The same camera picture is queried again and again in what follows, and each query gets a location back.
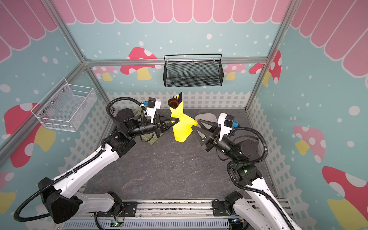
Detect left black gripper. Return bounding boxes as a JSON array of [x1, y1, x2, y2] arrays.
[[127, 113, 180, 138]]

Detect white plastic bin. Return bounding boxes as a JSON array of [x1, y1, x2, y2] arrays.
[[195, 113, 218, 127]]

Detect yellow paper napkin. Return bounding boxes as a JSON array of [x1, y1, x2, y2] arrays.
[[170, 102, 198, 143]]

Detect dark purple spoon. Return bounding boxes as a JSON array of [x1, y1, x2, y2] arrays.
[[168, 97, 179, 109]]

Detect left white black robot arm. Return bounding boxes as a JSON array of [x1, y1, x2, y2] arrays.
[[38, 108, 179, 224]]

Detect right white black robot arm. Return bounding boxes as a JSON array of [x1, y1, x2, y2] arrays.
[[192, 118, 300, 230]]

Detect green plastic basket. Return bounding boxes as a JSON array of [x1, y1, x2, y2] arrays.
[[134, 108, 161, 145]]

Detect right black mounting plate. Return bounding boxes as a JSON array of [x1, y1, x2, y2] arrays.
[[211, 199, 238, 217]]

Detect black mounting plate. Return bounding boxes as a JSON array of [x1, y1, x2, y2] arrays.
[[97, 201, 138, 218], [211, 199, 238, 217]]

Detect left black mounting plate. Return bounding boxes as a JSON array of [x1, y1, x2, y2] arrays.
[[97, 201, 138, 218]]

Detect green circuit board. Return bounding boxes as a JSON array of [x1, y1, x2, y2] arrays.
[[110, 220, 124, 228]]

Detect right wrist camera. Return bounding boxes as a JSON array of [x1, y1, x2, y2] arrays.
[[218, 113, 239, 140]]

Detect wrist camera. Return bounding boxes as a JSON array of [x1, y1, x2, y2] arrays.
[[143, 97, 162, 124], [218, 113, 239, 140]]

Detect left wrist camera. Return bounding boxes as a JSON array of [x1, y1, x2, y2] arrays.
[[143, 97, 162, 124]]

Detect right black corrugated cable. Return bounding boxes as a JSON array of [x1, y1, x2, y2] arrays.
[[226, 126, 297, 230]]

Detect black corrugated cable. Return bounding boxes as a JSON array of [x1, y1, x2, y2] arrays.
[[13, 97, 143, 222], [226, 126, 297, 230]]

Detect black wire mesh basket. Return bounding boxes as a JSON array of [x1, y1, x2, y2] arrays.
[[163, 53, 224, 87]]

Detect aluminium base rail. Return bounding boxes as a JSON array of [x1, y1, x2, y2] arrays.
[[51, 199, 297, 230]]

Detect white wire mesh basket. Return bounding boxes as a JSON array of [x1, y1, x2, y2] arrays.
[[31, 79, 97, 132]]

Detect left black corrugated cable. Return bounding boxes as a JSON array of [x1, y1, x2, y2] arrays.
[[13, 97, 143, 222]]

